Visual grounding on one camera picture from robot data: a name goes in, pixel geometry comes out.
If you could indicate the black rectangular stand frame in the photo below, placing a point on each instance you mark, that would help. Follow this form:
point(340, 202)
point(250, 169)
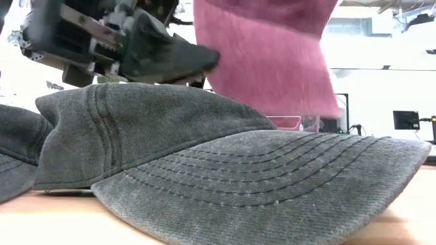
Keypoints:
point(347, 112)

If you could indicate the maroon cap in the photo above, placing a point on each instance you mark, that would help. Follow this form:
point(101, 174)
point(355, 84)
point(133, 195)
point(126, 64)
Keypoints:
point(265, 61)

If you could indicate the black monitor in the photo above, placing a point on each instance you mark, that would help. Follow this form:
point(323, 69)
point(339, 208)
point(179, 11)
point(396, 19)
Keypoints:
point(405, 119)

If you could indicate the grey denim cap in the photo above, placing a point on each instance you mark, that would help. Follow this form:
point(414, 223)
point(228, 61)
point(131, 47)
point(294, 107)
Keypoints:
point(17, 153)
point(204, 170)

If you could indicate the clear plastic bin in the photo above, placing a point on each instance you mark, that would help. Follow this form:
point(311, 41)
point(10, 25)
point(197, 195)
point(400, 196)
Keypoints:
point(310, 124)

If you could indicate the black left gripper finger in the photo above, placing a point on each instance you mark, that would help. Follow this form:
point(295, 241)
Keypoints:
point(156, 58)

